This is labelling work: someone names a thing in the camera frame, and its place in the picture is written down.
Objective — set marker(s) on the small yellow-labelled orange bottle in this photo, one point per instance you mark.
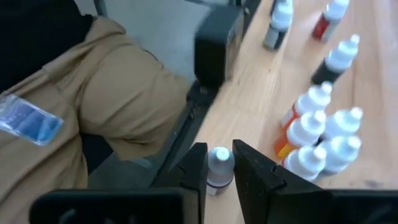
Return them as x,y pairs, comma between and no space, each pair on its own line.
314,101

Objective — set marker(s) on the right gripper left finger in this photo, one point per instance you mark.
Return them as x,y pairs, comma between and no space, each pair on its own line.
192,186

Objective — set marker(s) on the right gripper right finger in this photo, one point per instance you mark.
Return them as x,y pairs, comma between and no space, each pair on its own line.
264,193

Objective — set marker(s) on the small red dropper bottle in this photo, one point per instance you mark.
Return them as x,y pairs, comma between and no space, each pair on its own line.
331,18

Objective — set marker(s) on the blue badge in holder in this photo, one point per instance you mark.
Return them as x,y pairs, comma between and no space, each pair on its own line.
28,121

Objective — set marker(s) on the black table-level camera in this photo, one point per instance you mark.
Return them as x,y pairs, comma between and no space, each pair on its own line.
217,46

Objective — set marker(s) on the black aluminium table frame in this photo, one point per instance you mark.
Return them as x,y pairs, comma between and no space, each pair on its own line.
186,130

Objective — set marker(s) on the person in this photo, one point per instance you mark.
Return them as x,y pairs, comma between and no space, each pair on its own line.
109,93

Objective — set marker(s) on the small purple dropper bottle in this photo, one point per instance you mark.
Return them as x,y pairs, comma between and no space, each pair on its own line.
220,168
345,123

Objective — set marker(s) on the small orange dropper bottle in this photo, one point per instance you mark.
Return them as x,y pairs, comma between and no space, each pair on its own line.
306,161
306,130

